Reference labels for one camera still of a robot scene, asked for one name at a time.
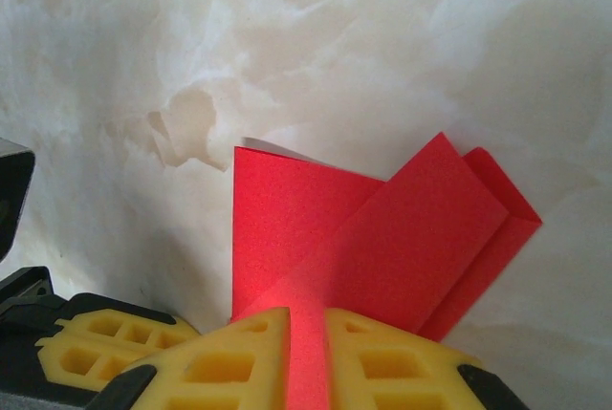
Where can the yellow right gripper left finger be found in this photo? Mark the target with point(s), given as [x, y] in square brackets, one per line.
[205, 376]

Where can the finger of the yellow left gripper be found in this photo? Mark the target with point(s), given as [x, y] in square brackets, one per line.
[110, 319]
[52, 367]

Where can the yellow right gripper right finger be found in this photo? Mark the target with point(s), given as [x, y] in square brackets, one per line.
[406, 376]

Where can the red square paper sheet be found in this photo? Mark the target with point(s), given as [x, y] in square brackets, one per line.
[296, 219]

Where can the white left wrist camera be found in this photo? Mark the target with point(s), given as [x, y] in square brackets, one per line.
[14, 200]

